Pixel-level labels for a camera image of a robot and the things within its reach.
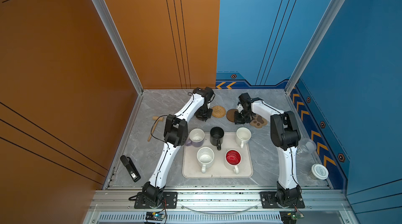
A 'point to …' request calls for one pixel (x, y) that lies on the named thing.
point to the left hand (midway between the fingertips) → (206, 117)
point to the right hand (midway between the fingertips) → (236, 122)
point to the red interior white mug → (233, 159)
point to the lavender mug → (197, 136)
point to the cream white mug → (243, 135)
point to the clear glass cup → (306, 147)
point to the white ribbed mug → (205, 157)
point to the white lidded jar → (319, 172)
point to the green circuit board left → (156, 216)
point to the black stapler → (131, 168)
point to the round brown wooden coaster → (230, 114)
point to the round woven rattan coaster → (218, 111)
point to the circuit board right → (290, 217)
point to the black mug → (216, 134)
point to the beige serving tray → (218, 169)
